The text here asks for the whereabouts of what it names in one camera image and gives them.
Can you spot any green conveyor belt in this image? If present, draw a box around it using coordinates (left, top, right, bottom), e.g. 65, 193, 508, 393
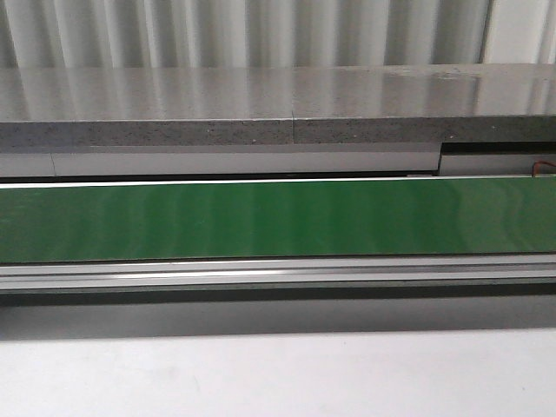
1, 176, 555, 264

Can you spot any white panel under ledge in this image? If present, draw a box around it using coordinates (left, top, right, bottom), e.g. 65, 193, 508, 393
1, 142, 555, 178

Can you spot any grey stone countertop ledge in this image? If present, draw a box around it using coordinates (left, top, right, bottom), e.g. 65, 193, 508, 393
1, 64, 555, 148

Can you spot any white pleated curtain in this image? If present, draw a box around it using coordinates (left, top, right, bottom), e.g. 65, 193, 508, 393
1, 1, 555, 68

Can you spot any red and black wire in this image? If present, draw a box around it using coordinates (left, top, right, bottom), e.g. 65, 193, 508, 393
527, 160, 556, 178

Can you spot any silver aluminium conveyor frame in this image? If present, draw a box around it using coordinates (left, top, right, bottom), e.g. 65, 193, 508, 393
1, 254, 555, 290

